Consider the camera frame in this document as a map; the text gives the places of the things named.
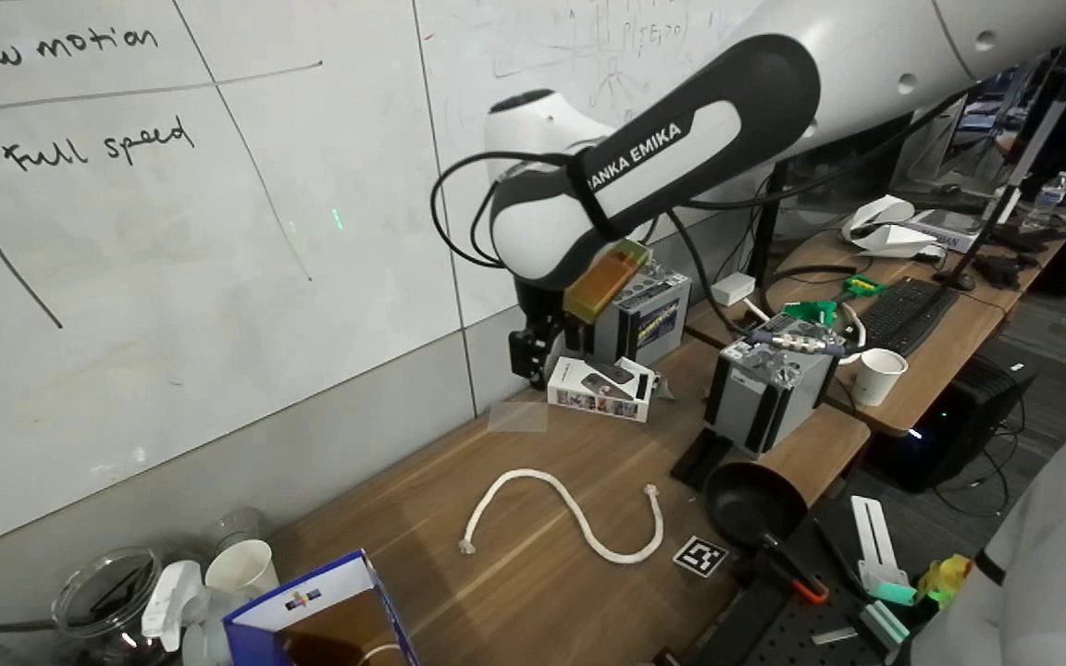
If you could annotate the grey box with round holes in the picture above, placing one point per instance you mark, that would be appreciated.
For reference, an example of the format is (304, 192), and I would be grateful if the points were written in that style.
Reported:
(767, 395)

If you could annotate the white headset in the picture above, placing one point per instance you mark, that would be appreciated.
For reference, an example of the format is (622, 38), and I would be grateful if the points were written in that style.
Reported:
(886, 227)

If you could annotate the white power adapter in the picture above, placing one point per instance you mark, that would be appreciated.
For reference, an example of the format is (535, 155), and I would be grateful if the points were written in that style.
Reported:
(736, 290)

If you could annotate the black frying pan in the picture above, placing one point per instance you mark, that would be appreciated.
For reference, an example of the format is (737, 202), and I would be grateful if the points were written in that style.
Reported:
(748, 501)

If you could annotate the black computer tower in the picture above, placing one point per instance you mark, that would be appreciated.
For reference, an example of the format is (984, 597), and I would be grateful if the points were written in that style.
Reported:
(952, 426)

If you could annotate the green yellow hand tools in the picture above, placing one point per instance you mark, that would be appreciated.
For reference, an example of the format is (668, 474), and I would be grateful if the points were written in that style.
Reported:
(916, 606)

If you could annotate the black monitor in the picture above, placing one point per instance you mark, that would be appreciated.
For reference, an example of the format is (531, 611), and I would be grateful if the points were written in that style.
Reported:
(767, 227)

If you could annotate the white product box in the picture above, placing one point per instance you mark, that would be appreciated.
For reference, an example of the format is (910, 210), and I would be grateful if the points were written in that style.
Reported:
(600, 395)

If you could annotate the green plastic object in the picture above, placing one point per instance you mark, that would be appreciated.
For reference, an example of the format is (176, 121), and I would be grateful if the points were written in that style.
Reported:
(821, 313)

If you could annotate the black keyboard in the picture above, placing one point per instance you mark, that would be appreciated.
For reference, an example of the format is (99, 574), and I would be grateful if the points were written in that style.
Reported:
(914, 321)

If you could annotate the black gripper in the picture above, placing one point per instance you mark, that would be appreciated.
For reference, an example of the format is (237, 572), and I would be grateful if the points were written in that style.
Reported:
(537, 324)

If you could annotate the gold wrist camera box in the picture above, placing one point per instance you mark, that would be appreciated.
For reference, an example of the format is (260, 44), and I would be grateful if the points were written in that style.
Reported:
(604, 282)

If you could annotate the black white fiducial tag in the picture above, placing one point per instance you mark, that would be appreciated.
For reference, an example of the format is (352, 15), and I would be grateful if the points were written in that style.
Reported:
(700, 557)

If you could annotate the white plastic bottle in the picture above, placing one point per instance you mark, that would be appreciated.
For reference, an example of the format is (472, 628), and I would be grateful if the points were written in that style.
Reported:
(1049, 202)

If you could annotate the glass jar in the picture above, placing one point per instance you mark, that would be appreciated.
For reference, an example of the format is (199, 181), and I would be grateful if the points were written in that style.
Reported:
(105, 597)

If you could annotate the clear glass cup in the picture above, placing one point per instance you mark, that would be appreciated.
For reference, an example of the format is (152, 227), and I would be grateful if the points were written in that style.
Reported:
(237, 525)

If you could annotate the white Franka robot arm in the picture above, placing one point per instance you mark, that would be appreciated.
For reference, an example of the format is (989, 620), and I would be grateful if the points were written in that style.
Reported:
(854, 59)

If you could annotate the black perforated board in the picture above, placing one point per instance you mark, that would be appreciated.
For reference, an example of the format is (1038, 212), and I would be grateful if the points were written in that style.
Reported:
(805, 631)

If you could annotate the colourful blue cardboard box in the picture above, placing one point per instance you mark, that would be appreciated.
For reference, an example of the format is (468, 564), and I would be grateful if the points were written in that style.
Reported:
(297, 606)

